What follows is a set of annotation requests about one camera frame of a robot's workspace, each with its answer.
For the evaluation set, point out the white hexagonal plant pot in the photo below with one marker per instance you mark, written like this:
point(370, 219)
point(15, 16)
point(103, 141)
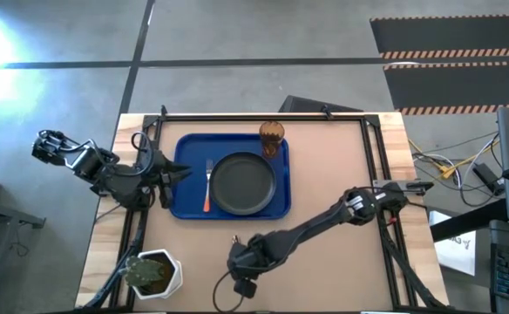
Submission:
point(167, 279)

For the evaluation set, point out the blue plastic tray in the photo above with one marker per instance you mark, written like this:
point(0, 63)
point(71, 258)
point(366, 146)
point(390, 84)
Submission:
point(189, 205)

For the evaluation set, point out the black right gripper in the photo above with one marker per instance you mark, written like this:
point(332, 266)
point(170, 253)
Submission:
point(246, 261)

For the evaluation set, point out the black frame clamp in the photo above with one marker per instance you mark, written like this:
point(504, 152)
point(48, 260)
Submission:
point(163, 111)
point(327, 112)

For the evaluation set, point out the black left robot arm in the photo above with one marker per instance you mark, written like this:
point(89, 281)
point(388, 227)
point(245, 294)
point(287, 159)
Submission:
point(115, 181)

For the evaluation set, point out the dark grey round plate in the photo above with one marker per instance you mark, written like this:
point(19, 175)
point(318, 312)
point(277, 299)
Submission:
point(242, 183)

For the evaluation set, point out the black hazard striped floor mat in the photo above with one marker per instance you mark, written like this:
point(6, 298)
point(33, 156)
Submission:
point(450, 32)
point(459, 85)

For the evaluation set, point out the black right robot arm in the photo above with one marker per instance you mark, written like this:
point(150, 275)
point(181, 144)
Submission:
point(307, 231)

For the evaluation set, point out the white paper sheet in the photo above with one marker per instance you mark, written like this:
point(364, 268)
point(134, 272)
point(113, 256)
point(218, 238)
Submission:
point(455, 253)

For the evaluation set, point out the black aluminium table frame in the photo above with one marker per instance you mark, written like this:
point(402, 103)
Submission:
point(259, 118)

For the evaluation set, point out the amber faceted plastic tumbler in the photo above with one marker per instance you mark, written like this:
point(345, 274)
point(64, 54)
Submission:
point(272, 138)

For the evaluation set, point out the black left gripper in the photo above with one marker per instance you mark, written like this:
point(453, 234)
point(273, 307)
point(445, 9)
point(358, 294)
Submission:
point(165, 192)

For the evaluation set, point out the black desk bar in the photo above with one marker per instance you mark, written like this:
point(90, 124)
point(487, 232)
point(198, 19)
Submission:
point(468, 220)

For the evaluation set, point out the black power adapter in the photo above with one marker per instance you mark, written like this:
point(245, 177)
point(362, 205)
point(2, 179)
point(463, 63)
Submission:
point(489, 179)

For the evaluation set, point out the green cactus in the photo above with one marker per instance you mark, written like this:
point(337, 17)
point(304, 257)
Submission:
point(143, 271)

